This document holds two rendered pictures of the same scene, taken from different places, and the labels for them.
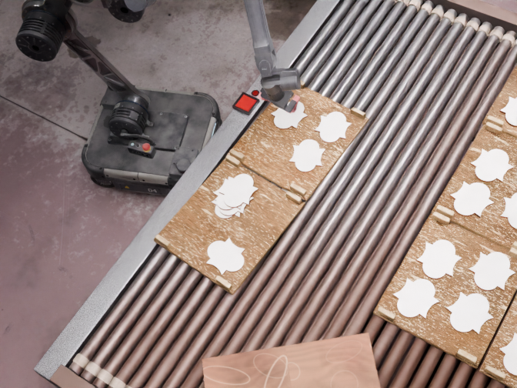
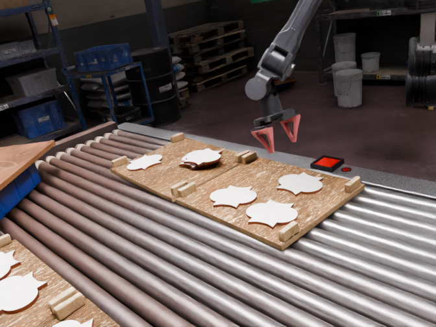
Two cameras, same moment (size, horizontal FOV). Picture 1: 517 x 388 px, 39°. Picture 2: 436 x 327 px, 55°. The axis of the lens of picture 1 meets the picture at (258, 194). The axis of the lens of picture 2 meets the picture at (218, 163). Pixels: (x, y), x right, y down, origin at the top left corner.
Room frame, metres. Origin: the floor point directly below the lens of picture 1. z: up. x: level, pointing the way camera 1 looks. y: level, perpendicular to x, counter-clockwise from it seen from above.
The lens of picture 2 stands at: (1.54, -1.25, 1.50)
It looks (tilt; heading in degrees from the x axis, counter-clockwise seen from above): 23 degrees down; 97
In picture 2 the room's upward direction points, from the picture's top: 10 degrees counter-clockwise
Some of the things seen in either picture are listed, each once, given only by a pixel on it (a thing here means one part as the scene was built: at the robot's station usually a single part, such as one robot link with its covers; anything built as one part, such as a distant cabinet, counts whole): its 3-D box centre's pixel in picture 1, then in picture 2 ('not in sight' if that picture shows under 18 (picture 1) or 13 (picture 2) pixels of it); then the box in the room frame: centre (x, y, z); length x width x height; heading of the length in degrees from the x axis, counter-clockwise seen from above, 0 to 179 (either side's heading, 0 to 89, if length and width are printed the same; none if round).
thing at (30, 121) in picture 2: not in sight; (37, 117); (-1.23, 3.65, 0.32); 0.50 x 0.41 x 0.37; 46
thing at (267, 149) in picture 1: (298, 137); (266, 194); (1.52, -0.18, 0.93); 0.41 x 0.35 x 0.02; 135
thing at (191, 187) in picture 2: (298, 189); (187, 189); (1.29, -0.14, 0.95); 0.06 x 0.02 x 0.03; 45
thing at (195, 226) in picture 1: (229, 222); (179, 164); (1.23, 0.12, 0.93); 0.41 x 0.35 x 0.02; 134
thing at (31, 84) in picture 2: not in sight; (33, 82); (-1.15, 3.67, 0.76); 0.50 x 0.36 x 0.24; 55
